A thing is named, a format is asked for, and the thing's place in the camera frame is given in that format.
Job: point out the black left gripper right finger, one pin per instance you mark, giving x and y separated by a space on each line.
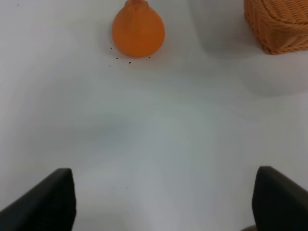
278 203

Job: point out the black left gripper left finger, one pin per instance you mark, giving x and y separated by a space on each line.
49 206

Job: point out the orange wicker basket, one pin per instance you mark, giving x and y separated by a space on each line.
280 26

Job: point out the orange fruit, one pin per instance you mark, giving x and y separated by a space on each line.
137 29

